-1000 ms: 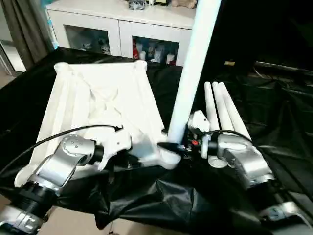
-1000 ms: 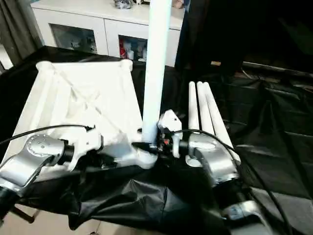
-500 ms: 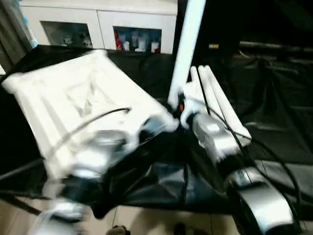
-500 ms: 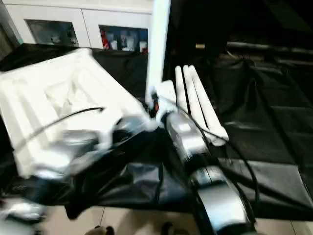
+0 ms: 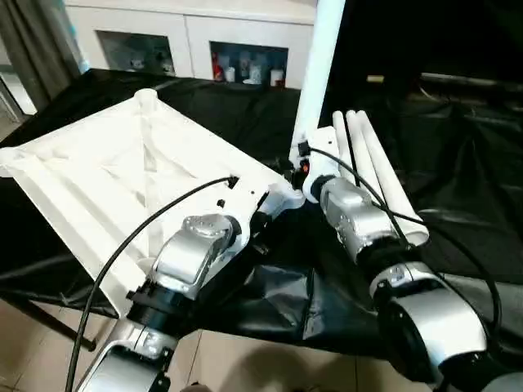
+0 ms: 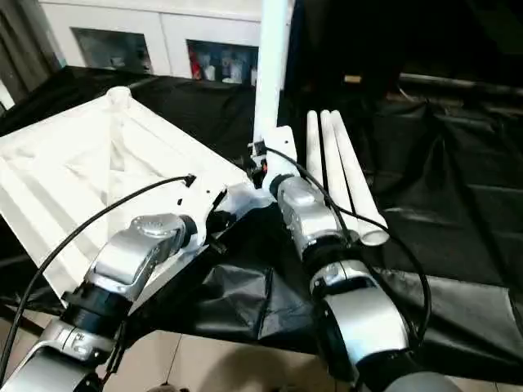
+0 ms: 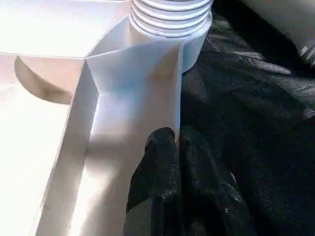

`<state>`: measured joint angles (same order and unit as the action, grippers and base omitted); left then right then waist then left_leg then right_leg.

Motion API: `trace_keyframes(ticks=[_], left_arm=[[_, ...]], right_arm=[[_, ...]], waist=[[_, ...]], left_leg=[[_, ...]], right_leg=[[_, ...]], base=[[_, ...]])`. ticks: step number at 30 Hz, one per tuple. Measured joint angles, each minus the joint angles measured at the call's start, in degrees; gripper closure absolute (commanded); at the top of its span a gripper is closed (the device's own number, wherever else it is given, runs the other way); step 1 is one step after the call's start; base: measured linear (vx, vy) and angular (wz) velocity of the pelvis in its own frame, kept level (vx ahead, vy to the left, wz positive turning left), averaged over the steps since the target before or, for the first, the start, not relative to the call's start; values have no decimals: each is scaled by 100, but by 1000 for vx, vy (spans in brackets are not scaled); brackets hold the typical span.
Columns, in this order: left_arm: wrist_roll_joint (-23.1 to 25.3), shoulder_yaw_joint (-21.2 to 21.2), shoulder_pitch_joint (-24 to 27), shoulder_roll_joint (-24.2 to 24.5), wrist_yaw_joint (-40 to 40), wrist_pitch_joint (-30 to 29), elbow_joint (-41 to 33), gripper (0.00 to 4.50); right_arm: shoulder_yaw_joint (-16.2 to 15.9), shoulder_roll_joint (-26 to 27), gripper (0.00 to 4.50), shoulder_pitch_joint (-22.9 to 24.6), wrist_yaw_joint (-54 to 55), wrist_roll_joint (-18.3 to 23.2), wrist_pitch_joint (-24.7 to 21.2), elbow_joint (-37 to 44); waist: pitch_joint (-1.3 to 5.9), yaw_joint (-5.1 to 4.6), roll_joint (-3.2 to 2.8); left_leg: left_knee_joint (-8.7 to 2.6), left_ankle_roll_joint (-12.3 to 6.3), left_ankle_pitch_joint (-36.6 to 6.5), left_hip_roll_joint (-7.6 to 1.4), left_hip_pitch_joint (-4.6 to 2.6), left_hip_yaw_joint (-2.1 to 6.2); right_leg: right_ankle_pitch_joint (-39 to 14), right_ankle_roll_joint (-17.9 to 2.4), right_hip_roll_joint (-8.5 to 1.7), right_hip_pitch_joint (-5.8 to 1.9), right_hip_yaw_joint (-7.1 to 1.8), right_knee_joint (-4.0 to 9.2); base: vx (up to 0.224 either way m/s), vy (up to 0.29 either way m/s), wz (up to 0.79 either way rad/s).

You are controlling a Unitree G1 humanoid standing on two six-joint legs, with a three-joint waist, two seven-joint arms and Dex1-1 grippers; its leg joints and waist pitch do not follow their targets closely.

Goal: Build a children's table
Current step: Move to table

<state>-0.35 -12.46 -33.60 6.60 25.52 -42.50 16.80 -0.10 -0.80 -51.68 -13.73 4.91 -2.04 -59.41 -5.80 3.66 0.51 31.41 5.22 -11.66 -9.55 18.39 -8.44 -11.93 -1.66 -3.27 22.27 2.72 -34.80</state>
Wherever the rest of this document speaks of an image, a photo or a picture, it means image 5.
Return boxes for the white cabinet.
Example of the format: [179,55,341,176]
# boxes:
[64,0,318,91]

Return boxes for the white plastic table top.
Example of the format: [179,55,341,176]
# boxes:
[0,87,306,321]

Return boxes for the grey curtain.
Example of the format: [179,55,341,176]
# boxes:
[0,0,87,115]

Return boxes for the silver metal rail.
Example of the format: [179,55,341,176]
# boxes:
[419,72,523,92]

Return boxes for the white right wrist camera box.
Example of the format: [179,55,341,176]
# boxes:
[288,135,337,205]

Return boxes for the black mat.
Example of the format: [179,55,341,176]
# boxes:
[0,67,523,360]

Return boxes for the white plastic table leg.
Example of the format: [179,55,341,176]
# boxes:
[345,110,413,242]
[356,110,431,251]
[288,0,348,164]
[331,110,358,187]

